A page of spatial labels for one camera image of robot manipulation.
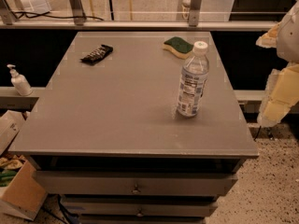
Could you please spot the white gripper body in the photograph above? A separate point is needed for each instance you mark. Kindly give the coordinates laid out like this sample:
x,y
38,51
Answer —
x,y
290,36

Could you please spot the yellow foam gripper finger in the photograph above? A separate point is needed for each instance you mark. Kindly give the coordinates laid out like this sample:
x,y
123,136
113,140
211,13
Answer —
x,y
281,94
269,39

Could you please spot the clear plastic water bottle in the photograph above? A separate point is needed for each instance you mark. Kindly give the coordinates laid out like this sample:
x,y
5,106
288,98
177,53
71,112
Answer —
x,y
192,81

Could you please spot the white pump dispenser bottle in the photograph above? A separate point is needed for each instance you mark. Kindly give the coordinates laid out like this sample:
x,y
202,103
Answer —
x,y
19,81

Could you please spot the green yellow sponge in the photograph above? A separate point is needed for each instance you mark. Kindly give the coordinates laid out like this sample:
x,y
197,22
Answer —
x,y
179,47

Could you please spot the black snack bar wrapper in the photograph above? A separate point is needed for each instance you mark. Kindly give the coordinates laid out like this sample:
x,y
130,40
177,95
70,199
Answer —
x,y
97,55

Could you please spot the grey drawer cabinet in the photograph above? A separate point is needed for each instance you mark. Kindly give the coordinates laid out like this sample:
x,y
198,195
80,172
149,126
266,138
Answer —
x,y
108,139

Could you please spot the white cardboard box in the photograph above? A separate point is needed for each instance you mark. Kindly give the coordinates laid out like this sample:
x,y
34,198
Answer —
x,y
10,124

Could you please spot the cardboard box with items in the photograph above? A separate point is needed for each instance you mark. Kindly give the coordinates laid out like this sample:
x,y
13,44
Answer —
x,y
23,197

